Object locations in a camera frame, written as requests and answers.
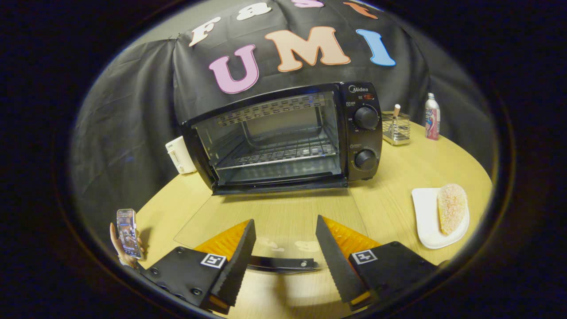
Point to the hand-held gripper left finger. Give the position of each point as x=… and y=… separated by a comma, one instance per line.
x=237, y=266

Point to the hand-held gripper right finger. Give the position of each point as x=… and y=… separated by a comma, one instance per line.
x=336, y=261

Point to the breaded croquette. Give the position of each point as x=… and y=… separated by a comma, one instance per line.
x=452, y=208

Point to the black toaster oven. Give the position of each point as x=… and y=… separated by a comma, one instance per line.
x=365, y=122

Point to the white plate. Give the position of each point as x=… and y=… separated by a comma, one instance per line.
x=425, y=217

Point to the smartphone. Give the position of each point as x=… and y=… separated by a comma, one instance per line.
x=129, y=234

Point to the white small appliance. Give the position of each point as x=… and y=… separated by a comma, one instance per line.
x=179, y=155

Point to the clear mesh holder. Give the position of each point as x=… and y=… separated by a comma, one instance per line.
x=396, y=133

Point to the wooden stick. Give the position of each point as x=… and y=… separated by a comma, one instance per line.
x=396, y=113

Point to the pink and white bottle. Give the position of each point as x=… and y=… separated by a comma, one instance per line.
x=432, y=119

